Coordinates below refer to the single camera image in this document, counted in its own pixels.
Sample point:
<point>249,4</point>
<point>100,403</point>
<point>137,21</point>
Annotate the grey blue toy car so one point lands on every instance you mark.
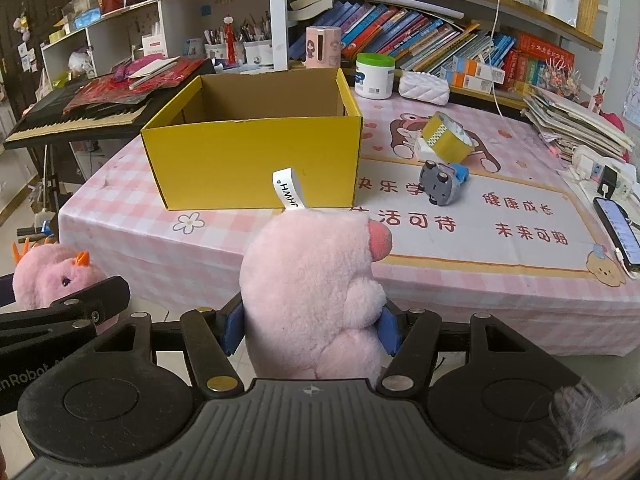
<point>442,182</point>

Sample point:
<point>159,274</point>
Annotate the pink plush with orange spikes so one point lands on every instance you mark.
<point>47,272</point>

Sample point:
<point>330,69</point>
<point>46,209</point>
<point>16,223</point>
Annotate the orange white carton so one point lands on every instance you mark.
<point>479,70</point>
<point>465,81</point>

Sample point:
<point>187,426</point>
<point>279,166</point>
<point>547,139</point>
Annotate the white quilted purse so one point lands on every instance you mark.
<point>424,88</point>

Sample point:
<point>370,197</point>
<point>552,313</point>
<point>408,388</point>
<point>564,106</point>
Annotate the white pen cup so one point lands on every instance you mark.
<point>259,52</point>

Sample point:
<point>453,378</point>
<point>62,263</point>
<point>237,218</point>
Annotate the black phone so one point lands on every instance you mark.
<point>619,229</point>

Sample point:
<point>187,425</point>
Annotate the orange white carton lower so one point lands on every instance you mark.
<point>465,81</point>

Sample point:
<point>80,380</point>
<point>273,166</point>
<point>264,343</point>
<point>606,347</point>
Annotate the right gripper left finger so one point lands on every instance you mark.
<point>210,338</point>

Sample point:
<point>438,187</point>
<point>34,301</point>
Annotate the white shelf unit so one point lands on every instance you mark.
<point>171,23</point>

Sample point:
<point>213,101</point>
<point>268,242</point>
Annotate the pink checkered table mat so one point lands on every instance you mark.
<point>519,242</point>

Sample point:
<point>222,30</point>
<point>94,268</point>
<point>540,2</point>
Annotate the black electronic keyboard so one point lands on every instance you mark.
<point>47,122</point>

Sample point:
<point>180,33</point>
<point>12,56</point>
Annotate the white cube box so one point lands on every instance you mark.
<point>424,152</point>

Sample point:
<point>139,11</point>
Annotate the white power strip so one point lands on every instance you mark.
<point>587,166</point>

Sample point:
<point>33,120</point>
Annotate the stack of papers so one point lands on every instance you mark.
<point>567,125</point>

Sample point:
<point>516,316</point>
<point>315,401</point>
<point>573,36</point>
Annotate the orange white carton upper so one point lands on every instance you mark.
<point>479,70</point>

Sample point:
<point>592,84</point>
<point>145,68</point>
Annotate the yellow tape roll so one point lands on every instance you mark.
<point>447,139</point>

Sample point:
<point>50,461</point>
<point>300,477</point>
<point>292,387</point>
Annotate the yellow cardboard box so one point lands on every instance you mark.
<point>219,142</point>

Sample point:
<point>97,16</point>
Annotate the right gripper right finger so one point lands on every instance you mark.
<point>410,338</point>

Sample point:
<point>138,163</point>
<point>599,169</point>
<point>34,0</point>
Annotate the pink pig plush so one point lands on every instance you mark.
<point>310,299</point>

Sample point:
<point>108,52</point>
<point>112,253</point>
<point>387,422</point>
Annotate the red dictionary books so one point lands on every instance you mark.
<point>529,58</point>

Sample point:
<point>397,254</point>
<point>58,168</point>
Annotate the pink cylinder dispenser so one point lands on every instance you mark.
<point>323,47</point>

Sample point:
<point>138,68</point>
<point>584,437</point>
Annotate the black charger plug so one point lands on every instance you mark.
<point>607,183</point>

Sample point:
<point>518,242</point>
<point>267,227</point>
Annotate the red packets pile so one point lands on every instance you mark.
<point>106,90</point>

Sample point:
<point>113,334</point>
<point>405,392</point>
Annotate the row of books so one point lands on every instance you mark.
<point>418,41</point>

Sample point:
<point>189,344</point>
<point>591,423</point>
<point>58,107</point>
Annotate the white jar green lid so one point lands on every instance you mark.
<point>374,75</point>

